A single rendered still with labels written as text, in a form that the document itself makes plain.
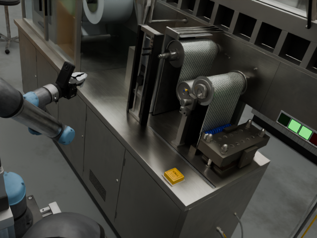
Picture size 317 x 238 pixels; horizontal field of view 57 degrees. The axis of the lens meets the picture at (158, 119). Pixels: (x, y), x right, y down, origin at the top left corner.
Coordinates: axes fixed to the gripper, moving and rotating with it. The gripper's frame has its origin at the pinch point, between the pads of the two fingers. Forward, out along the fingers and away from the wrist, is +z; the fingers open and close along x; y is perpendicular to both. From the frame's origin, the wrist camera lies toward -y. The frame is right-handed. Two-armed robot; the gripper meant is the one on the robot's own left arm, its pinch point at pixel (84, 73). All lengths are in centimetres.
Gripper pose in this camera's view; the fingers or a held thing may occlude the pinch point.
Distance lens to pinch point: 146.7
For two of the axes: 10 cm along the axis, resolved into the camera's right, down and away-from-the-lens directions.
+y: -3.0, 7.6, 5.8
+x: 8.3, 5.0, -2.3
